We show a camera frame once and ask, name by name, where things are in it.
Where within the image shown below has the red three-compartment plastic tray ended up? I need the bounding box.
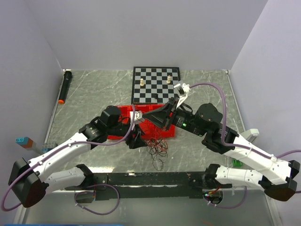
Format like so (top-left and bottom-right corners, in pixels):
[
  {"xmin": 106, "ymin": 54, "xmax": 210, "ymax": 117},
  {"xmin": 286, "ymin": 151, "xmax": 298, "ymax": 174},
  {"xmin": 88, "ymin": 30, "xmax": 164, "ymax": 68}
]
[{"xmin": 103, "ymin": 104, "xmax": 176, "ymax": 142}]

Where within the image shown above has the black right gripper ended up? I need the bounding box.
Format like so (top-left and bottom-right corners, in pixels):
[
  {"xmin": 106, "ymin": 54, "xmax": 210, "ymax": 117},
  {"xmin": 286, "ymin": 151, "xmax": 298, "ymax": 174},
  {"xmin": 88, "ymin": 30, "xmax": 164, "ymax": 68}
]
[{"xmin": 143, "ymin": 97, "xmax": 206, "ymax": 137}]

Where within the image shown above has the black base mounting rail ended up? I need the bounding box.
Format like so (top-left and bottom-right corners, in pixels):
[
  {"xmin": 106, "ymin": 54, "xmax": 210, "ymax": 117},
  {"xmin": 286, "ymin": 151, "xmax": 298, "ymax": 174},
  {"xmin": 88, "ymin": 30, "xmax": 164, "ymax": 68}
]
[{"xmin": 66, "ymin": 171, "xmax": 232, "ymax": 201}]

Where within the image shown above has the black and grey chessboard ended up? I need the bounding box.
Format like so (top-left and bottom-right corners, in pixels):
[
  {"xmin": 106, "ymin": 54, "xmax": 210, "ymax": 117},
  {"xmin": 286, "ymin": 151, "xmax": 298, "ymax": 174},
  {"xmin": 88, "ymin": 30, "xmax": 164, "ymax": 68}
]
[{"xmin": 131, "ymin": 66, "xmax": 181, "ymax": 105}]

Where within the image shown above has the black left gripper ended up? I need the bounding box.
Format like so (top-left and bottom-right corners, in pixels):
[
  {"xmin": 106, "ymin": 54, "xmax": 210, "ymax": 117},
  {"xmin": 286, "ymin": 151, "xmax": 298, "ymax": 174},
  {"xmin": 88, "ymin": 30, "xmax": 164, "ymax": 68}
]
[{"xmin": 107, "ymin": 121, "xmax": 148, "ymax": 148}]

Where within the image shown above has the blue and brown toy block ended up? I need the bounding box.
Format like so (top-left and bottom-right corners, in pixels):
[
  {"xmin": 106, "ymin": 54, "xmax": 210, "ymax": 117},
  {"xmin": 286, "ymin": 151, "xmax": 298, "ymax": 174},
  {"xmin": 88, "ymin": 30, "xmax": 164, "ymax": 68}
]
[{"xmin": 16, "ymin": 137, "xmax": 33, "ymax": 150}]

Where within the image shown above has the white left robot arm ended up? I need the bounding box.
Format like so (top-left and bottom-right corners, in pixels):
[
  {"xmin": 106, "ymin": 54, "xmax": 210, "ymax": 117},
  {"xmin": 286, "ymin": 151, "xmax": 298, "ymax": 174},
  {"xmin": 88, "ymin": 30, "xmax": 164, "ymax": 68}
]
[{"xmin": 8, "ymin": 105, "xmax": 146, "ymax": 208}]

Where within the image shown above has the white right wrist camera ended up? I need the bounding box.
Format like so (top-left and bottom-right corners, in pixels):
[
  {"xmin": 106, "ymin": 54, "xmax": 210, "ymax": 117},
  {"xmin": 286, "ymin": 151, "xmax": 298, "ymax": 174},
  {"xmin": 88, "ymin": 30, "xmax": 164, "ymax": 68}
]
[{"xmin": 174, "ymin": 81, "xmax": 190, "ymax": 108}]

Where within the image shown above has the brown cable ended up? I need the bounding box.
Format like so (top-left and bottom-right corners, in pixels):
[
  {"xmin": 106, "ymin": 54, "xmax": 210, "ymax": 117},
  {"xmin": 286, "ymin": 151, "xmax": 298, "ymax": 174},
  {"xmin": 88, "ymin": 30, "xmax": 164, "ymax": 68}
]
[{"xmin": 145, "ymin": 138, "xmax": 169, "ymax": 170}]

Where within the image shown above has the black marker with orange cap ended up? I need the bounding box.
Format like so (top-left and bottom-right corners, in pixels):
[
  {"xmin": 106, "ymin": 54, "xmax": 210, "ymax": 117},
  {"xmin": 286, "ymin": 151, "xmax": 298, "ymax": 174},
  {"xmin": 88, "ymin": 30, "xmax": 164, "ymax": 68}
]
[{"xmin": 58, "ymin": 71, "xmax": 72, "ymax": 105}]

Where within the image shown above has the grey and blue toy block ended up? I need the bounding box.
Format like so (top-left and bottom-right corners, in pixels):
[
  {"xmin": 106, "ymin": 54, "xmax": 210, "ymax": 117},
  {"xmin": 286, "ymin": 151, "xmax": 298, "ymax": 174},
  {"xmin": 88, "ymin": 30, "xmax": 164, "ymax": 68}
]
[{"xmin": 41, "ymin": 142, "xmax": 58, "ymax": 153}]

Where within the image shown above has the white chess piece right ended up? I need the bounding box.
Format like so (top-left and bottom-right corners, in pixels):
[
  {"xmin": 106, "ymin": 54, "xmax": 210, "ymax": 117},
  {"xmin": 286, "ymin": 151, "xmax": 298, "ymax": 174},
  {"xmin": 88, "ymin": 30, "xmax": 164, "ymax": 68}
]
[{"xmin": 166, "ymin": 75, "xmax": 171, "ymax": 84}]

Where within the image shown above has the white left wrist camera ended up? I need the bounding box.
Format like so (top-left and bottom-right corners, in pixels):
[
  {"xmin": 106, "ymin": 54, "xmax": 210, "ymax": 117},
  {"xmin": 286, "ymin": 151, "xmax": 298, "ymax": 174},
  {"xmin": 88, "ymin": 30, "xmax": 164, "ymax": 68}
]
[{"xmin": 130, "ymin": 111, "xmax": 144, "ymax": 130}]

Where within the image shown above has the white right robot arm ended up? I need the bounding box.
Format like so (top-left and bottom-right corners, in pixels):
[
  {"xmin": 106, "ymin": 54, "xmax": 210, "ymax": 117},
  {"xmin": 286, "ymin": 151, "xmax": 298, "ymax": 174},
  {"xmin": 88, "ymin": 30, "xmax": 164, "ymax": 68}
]
[{"xmin": 143, "ymin": 97, "xmax": 300, "ymax": 202}]

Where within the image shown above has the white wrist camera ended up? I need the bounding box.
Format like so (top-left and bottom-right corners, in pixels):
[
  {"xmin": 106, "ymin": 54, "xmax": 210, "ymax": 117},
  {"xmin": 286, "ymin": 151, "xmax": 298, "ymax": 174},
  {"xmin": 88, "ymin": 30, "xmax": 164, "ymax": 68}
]
[
  {"xmin": 130, "ymin": 111, "xmax": 144, "ymax": 130},
  {"xmin": 174, "ymin": 81, "xmax": 190, "ymax": 108}
]

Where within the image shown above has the green small toy block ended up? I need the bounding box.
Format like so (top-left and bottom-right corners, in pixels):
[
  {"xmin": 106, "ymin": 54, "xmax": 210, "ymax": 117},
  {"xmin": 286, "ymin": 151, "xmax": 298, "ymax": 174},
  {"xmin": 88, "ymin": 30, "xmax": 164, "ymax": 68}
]
[{"xmin": 232, "ymin": 159, "xmax": 243, "ymax": 168}]

